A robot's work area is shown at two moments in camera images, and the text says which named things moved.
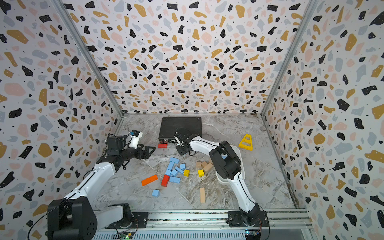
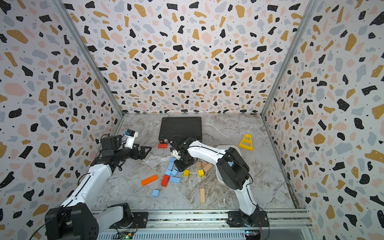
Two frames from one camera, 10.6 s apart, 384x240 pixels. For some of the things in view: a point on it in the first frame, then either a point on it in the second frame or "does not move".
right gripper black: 177,148 → 180,168
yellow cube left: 186,173 does not move
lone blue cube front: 156,193 does not move
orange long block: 149,180 does not move
